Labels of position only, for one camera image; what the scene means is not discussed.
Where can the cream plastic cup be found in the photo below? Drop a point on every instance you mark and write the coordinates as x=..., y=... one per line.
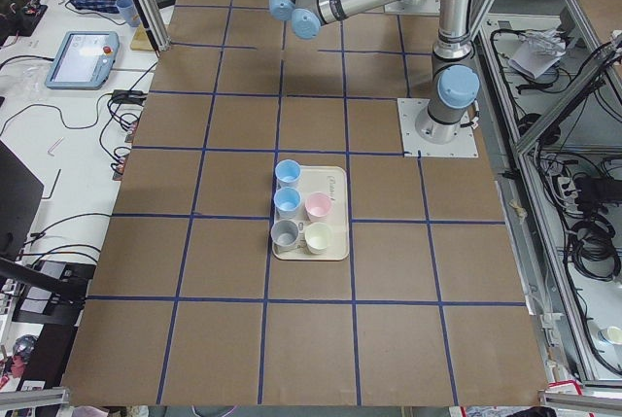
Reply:
x=317, y=237

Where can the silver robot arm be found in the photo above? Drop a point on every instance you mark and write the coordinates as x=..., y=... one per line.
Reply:
x=455, y=82

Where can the black power adapter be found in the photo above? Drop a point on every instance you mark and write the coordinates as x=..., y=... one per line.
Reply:
x=161, y=4

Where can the wooden mug tree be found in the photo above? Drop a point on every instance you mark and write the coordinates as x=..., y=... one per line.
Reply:
x=152, y=29

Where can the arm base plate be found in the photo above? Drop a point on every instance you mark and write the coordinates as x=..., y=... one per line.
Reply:
x=424, y=8
x=422, y=137

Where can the grey plastic cup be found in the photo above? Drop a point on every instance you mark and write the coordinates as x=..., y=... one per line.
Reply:
x=284, y=234

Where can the pink plastic cup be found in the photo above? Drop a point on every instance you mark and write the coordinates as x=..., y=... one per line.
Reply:
x=318, y=206

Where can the near teach pendant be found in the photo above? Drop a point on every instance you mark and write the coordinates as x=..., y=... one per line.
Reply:
x=84, y=60

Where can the cream plastic tray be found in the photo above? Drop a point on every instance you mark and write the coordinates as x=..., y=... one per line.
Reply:
x=331, y=180

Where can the blue cup on desk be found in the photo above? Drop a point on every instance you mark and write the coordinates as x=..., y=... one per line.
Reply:
x=128, y=12

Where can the blue plastic cup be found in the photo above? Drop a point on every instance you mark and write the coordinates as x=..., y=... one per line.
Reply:
x=287, y=173
x=287, y=201

